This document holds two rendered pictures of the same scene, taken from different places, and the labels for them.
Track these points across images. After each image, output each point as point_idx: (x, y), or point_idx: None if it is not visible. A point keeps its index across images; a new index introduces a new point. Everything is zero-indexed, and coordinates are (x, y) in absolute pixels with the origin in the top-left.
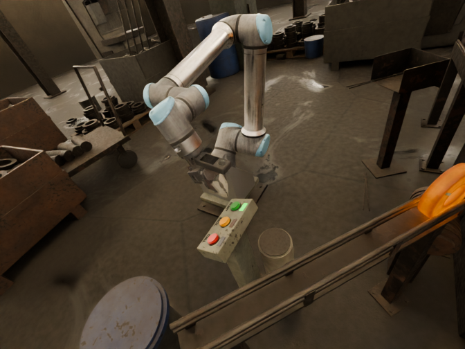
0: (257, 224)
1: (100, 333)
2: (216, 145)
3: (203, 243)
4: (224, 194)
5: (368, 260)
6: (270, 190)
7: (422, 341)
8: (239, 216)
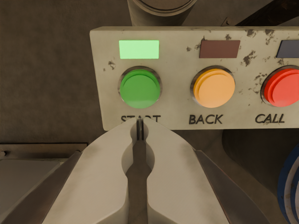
0: (75, 124)
1: None
2: None
3: (288, 118)
4: (157, 122)
5: None
6: (5, 134)
7: None
8: (185, 38)
